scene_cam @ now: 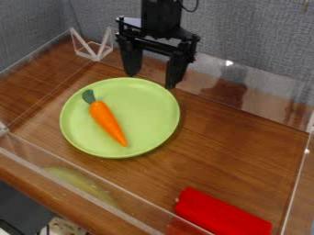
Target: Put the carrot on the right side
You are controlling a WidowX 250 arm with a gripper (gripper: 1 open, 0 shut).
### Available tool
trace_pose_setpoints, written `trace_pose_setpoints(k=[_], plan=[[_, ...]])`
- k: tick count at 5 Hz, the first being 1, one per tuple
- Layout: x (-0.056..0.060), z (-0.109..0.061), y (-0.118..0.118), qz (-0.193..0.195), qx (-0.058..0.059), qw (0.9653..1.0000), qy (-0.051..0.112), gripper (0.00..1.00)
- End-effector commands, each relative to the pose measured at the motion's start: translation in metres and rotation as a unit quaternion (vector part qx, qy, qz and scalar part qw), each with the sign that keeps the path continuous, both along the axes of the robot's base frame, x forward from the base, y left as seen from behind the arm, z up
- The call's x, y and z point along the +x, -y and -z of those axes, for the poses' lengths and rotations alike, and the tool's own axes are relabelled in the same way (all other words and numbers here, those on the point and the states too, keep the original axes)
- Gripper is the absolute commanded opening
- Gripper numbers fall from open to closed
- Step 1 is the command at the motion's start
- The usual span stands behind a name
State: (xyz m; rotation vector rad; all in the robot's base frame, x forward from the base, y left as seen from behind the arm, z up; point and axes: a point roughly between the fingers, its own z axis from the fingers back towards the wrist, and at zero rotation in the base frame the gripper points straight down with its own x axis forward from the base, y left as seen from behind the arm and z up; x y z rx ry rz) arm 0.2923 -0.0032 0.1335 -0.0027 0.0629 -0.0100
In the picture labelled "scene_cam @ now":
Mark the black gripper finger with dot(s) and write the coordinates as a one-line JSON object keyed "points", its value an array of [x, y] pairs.
{"points": [[132, 55], [177, 68]]}

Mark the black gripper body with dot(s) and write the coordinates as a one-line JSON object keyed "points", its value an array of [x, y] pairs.
{"points": [[162, 43]]}

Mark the orange toy carrot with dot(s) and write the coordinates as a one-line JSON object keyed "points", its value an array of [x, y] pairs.
{"points": [[105, 117]]}

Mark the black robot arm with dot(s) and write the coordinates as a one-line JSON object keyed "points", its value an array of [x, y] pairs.
{"points": [[161, 16]]}

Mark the light green plate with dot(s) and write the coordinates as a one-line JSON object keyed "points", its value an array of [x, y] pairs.
{"points": [[148, 112]]}

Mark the red cloth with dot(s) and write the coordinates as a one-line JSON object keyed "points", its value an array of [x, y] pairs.
{"points": [[217, 216]]}

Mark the clear acrylic corner bracket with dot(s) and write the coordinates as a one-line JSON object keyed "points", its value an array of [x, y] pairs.
{"points": [[92, 50]]}

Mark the clear acrylic enclosure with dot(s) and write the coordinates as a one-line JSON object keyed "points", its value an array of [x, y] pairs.
{"points": [[242, 147]]}

